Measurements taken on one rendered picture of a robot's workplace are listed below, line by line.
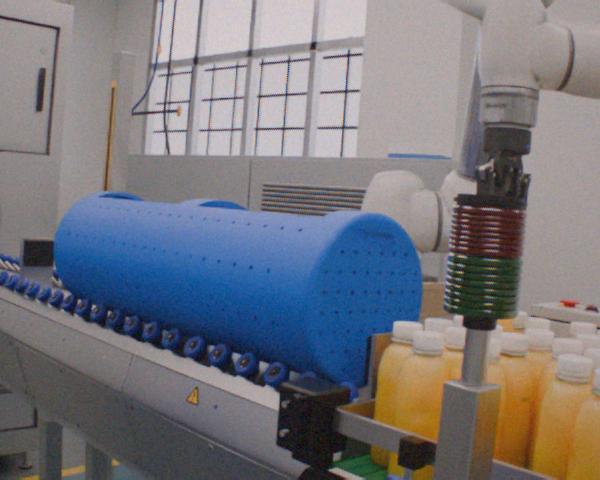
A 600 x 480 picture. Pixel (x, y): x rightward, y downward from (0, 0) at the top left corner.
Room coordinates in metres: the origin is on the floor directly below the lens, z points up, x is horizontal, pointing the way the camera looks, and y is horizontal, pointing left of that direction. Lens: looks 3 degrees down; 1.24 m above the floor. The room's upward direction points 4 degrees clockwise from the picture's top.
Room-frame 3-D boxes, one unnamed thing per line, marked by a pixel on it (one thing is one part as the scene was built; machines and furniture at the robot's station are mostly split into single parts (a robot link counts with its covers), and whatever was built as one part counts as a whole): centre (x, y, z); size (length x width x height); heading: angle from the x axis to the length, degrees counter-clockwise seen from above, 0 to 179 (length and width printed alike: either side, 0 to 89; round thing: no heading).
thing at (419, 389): (0.90, -0.17, 0.99); 0.07 x 0.07 x 0.18
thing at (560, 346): (0.91, -0.35, 1.08); 0.04 x 0.04 x 0.02
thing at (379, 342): (1.14, -0.15, 0.99); 0.10 x 0.02 x 0.12; 134
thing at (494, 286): (0.61, -0.16, 1.18); 0.06 x 0.06 x 0.05
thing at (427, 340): (0.90, -0.17, 1.08); 0.04 x 0.04 x 0.02
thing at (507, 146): (1.12, -0.30, 1.33); 0.08 x 0.07 x 0.09; 134
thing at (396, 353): (0.97, -0.15, 0.99); 0.07 x 0.07 x 0.18
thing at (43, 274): (2.10, 0.77, 1.00); 0.10 x 0.04 x 0.15; 134
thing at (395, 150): (3.11, -0.47, 1.48); 0.24 x 0.12 x 0.08; 56
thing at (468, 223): (0.61, -0.16, 1.23); 0.06 x 0.06 x 0.04
